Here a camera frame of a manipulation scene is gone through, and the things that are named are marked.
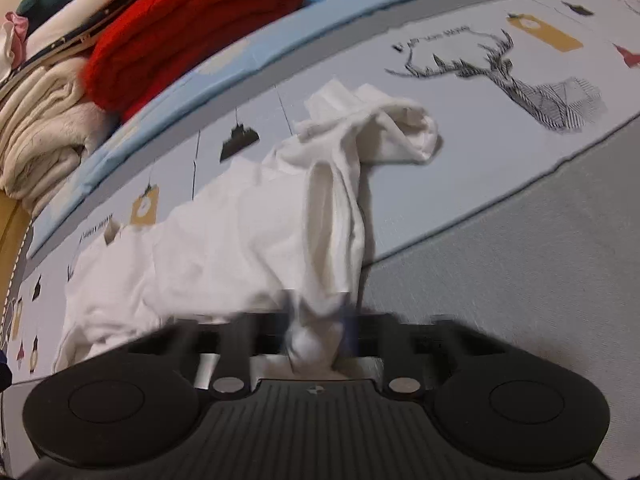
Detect pink cloth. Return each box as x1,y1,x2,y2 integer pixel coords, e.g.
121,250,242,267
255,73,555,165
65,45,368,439
0,10,32,83

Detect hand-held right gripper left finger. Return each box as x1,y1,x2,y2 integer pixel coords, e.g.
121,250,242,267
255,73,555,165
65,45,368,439
127,292,302,396

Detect cream folded fleece cloth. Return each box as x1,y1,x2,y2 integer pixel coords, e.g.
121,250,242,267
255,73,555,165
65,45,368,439
0,55,121,216

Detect white folded cloth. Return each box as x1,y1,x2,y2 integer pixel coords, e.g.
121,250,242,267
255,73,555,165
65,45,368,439
22,0,193,61

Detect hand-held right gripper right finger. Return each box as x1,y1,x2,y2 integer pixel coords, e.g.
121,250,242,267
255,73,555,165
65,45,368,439
340,292,507,396

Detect white t-shirt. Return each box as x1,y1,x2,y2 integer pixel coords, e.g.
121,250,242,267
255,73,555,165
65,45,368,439
54,79,444,376

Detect red folded knit blanket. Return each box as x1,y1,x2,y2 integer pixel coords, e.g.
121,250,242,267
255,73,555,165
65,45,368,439
81,0,306,122

